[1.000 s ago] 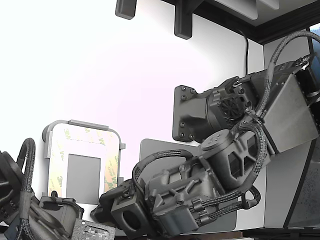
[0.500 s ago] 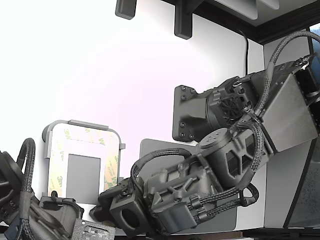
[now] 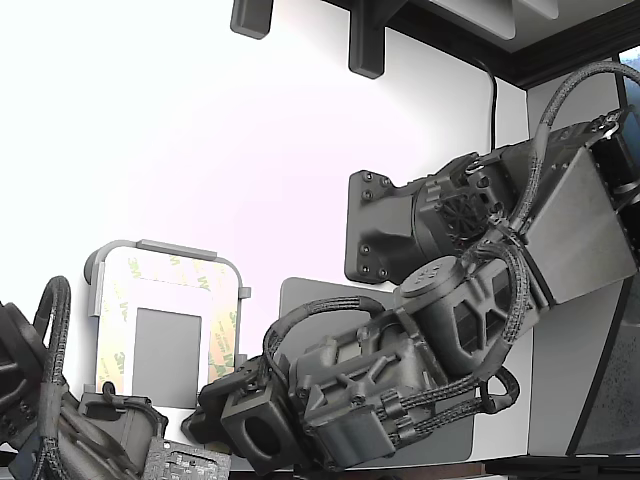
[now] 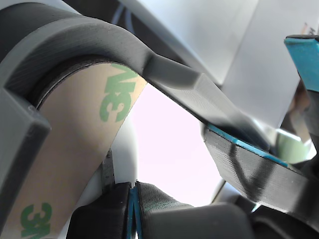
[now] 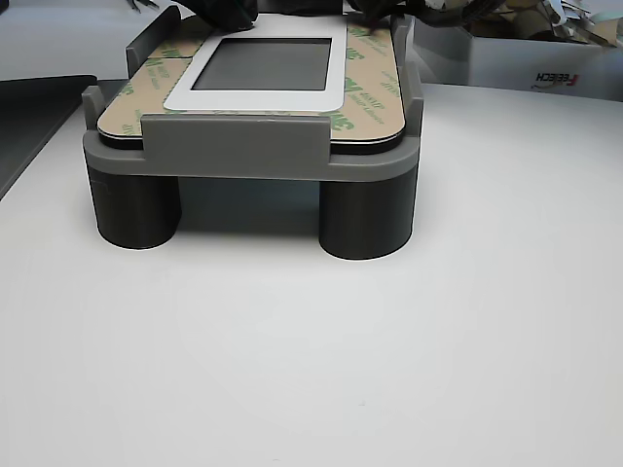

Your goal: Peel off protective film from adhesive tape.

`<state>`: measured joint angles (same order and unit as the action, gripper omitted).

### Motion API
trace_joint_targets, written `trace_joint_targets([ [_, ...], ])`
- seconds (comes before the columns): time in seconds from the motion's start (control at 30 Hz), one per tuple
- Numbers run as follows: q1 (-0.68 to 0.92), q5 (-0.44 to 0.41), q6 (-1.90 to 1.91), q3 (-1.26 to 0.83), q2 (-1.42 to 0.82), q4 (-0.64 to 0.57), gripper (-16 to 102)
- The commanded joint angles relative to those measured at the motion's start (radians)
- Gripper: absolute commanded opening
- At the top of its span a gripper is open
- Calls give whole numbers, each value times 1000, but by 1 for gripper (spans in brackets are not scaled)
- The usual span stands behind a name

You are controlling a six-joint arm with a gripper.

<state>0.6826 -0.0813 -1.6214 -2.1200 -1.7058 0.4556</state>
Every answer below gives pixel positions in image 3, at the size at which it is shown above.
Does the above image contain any black shelf frame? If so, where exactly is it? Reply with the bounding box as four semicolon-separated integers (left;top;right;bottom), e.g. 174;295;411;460
319;0;640;94

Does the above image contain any grey printed fixture stand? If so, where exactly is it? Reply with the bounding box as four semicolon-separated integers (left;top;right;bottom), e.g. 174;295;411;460
83;238;252;409

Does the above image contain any black braided cable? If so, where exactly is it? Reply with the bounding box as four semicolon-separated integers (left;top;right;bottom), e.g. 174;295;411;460
499;58;640;241
497;244;535;354
32;275;74;451
262;295;386;381
382;367;521;441

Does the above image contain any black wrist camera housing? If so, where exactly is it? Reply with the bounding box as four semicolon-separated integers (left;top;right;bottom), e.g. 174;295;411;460
218;385;301;475

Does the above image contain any tall black mounting bracket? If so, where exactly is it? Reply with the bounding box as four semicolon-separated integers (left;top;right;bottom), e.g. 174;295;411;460
347;0;388;80

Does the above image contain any thin black power cable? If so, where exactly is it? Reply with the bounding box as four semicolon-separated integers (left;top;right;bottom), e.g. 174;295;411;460
469;52;501;151

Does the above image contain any dark grey flat tray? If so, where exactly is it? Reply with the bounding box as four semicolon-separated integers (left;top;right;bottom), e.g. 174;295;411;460
278;277;476;462

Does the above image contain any grey patterned circuit board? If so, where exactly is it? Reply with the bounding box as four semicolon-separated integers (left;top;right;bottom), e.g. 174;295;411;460
143;438;232;480

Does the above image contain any tan 3M protective film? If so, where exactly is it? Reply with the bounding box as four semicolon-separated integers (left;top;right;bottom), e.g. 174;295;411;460
96;254;240;396

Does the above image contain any white framed display panel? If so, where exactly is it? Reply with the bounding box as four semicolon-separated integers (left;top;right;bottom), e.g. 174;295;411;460
123;293;214;409

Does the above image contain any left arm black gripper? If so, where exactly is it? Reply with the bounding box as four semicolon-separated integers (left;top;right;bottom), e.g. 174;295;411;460
77;355;267;474

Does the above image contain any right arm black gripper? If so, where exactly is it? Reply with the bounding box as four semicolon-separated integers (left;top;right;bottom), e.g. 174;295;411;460
287;319;449;471

